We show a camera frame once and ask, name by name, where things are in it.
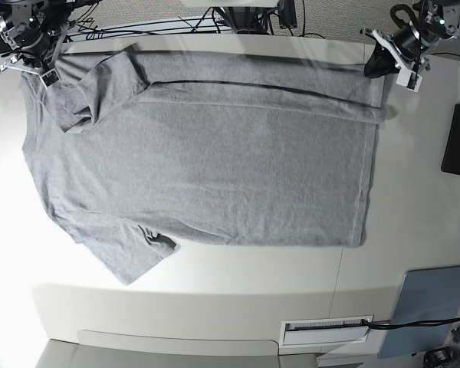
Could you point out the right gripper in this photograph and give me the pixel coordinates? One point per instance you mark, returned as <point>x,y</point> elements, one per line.
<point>39,48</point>

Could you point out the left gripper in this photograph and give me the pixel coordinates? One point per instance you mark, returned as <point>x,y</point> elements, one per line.
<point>399,54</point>

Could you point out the grey T-shirt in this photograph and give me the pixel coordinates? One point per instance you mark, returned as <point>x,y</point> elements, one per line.
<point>129,152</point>

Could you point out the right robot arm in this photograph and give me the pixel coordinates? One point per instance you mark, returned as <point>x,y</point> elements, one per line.
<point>35,31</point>

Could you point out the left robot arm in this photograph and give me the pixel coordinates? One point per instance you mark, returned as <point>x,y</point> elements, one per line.
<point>420,27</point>

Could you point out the blue-grey flat pad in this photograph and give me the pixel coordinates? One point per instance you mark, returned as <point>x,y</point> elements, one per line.
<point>426,294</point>

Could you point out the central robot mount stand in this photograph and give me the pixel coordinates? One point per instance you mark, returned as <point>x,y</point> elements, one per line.
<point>245,20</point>

